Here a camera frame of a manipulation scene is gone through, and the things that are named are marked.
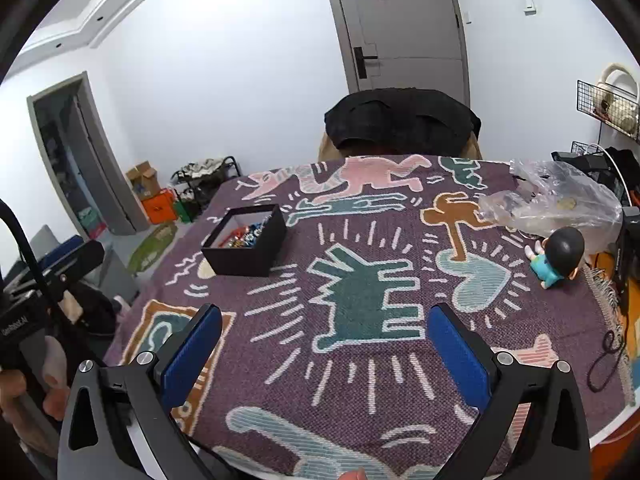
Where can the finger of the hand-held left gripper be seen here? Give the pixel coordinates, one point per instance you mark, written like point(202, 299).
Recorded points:
point(82, 257)

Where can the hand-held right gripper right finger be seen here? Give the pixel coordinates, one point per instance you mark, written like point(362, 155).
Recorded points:
point(457, 355)

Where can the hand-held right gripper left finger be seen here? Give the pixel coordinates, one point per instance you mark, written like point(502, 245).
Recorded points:
point(192, 355)

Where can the black jewelry box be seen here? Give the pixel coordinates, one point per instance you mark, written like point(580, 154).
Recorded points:
point(250, 262)

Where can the person's left hand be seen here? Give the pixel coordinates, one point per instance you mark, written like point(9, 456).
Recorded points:
point(54, 365)

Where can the person's right hand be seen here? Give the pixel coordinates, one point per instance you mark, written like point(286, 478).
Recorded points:
point(354, 475)

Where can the green floor mat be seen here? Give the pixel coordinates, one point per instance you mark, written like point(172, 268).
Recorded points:
point(150, 247)

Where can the grey open door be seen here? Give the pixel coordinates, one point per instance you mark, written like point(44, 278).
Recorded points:
point(100, 170)

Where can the orange box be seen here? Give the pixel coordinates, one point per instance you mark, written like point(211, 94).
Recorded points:
point(160, 207)

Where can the cardboard box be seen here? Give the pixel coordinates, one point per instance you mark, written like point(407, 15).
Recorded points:
point(142, 180)

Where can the green crate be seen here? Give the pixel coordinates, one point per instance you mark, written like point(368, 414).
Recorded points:
point(186, 210)

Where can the printed purple blanket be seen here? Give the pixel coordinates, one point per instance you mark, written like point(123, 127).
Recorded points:
point(375, 240)

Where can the black shoe rack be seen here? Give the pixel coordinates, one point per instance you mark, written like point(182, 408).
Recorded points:
point(210, 175)

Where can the black-haired doll figurine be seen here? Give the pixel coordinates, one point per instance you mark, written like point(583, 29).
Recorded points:
point(565, 247)

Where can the clear plastic bag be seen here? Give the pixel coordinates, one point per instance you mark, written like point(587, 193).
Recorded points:
point(565, 205)

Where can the black cloth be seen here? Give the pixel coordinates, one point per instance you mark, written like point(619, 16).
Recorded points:
point(400, 120)

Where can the white handbag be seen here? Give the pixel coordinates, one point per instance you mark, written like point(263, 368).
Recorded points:
point(622, 100)

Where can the white light switch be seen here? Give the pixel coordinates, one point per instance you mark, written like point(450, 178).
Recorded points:
point(529, 2)

